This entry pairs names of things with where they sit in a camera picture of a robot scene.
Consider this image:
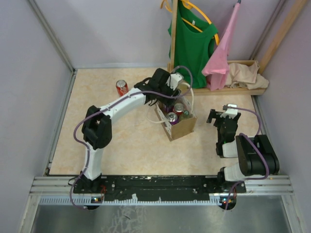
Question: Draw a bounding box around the red cola can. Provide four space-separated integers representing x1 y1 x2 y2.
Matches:
116 80 129 97

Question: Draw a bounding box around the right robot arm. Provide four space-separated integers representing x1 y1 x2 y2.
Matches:
207 105 279 192

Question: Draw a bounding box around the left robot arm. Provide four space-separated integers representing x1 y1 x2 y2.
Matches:
82 68 183 193

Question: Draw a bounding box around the brown canvas tote bag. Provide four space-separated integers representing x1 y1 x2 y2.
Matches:
146 82 197 141

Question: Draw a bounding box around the red soda can right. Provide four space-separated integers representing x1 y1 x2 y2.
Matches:
173 103 185 116

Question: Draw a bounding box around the purple soda can front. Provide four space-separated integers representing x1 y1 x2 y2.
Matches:
166 112 179 125

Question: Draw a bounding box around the green glass bottle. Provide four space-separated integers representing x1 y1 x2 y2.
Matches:
179 110 192 121

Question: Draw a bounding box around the beige crumpled cloth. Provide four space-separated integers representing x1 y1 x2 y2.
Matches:
225 61 269 90

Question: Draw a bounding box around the pink shirt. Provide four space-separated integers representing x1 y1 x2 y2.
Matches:
202 0 241 91

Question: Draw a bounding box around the green tank top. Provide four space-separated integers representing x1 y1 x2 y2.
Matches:
174 0 218 89

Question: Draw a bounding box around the yellow clothes hanger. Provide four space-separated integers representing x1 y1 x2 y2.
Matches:
160 0 220 46

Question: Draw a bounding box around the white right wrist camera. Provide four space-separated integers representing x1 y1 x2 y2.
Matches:
221 104 238 119

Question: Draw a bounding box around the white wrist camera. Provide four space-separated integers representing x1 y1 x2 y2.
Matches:
221 104 238 119
166 73 183 90

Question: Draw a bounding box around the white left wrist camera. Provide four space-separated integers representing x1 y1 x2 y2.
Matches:
166 73 183 90

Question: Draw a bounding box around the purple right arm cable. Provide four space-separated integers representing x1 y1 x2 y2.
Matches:
225 104 270 211

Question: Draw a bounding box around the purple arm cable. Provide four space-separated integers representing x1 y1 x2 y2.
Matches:
69 65 194 209
225 104 270 211

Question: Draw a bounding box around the wooden clothes rack frame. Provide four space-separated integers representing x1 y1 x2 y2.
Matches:
167 0 308 96

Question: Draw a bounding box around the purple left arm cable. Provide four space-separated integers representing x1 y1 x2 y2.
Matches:
69 65 194 209

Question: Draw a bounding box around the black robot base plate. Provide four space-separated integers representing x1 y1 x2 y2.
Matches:
73 175 234 201

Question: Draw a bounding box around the white cable duct strip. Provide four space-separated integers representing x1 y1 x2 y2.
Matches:
39 194 222 206

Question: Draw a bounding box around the aluminium rail frame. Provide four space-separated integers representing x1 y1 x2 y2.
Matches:
30 175 294 196

